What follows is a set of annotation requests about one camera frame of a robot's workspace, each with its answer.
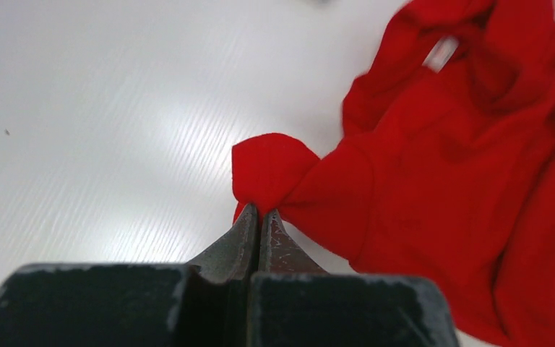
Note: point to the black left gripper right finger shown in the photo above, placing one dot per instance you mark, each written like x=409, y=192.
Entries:
x=279, y=253

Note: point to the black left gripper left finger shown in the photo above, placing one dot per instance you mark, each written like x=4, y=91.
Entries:
x=234, y=254

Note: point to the red t-shirt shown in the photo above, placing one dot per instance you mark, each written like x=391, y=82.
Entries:
x=446, y=168

